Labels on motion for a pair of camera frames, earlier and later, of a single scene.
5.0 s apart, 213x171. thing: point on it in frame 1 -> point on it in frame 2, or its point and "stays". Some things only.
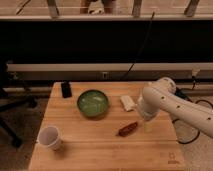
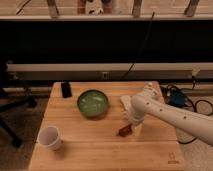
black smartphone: x=66 y=89 stays
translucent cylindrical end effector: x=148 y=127 -> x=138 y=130
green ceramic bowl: x=92 y=103 stays
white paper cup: x=49 y=136 stays
